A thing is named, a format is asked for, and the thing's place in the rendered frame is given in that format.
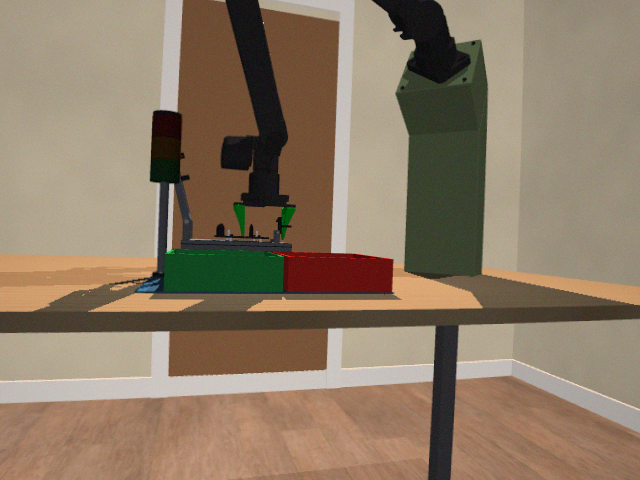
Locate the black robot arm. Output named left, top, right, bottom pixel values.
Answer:
left=221, top=0, right=471, bottom=174

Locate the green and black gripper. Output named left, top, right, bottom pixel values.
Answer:
left=233, top=170, right=296, bottom=236

